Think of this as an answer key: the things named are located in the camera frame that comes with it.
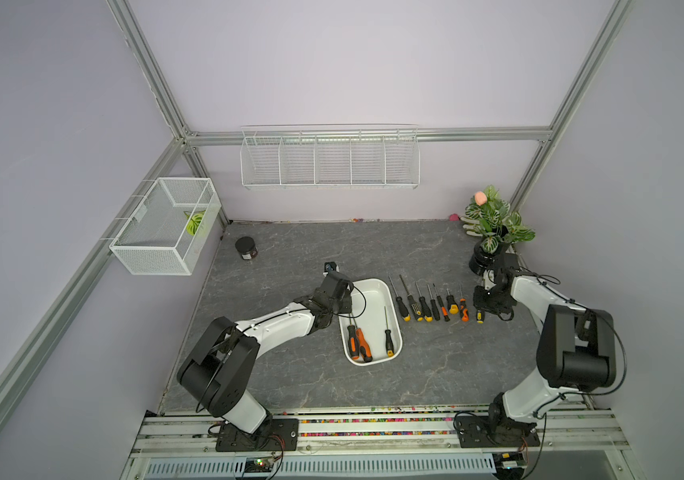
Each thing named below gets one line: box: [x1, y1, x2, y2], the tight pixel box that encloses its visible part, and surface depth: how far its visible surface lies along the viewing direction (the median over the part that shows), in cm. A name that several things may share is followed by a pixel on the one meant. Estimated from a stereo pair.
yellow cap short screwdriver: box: [446, 288, 459, 315], surface depth 96 cm
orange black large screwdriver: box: [347, 318, 359, 361], surface depth 88 cm
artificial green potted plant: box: [464, 185, 536, 275], surface depth 88 cm
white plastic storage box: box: [338, 278, 403, 367], surface depth 91 cm
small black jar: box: [235, 236, 259, 260], surface depth 111 cm
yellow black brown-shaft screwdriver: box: [399, 274, 425, 322], surface depth 96 cm
